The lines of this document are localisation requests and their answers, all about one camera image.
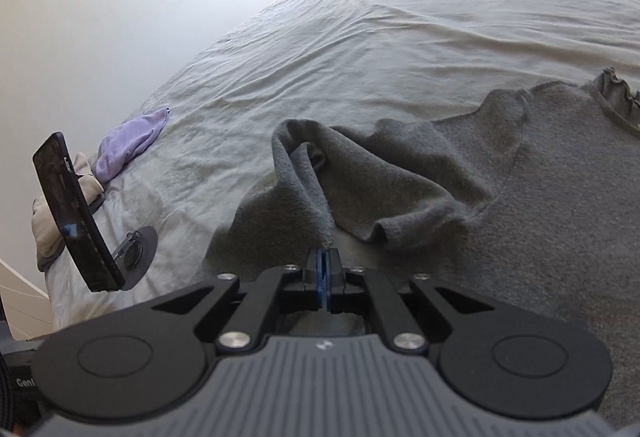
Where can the purple cloth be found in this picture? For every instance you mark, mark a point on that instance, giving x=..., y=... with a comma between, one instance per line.
x=126, y=142

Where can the beige cloth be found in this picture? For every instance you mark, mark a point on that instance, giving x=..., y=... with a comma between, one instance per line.
x=46, y=219

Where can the round black phone stand base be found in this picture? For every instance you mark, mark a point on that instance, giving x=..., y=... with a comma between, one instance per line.
x=134, y=256

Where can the dark grey knit sweater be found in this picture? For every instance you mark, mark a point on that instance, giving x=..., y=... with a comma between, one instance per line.
x=532, y=198

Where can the black phone on stand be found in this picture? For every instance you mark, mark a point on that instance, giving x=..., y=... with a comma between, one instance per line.
x=83, y=240

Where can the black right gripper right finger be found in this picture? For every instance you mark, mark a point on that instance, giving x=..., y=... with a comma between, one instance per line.
x=502, y=358

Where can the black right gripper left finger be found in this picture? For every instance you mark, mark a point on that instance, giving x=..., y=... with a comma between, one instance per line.
x=139, y=361

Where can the grey bed sheet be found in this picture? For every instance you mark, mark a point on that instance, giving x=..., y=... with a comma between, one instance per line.
x=339, y=62

